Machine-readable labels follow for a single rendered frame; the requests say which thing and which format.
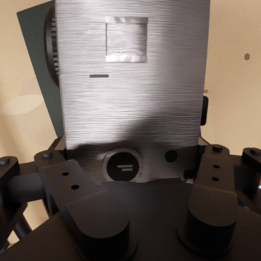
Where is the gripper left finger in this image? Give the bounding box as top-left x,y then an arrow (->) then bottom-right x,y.
0,137 -> 131,251

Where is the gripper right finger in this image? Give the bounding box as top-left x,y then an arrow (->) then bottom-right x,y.
177,137 -> 261,253

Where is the silver camera with black lens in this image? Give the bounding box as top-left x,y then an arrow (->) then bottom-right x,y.
43,0 -> 211,184

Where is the thick black round tube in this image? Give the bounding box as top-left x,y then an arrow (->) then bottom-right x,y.
7,172 -> 46,204

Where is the thin black round tube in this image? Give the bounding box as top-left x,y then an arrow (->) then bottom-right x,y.
12,214 -> 33,240

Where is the dark green mat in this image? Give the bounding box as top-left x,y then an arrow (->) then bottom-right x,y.
17,0 -> 66,137

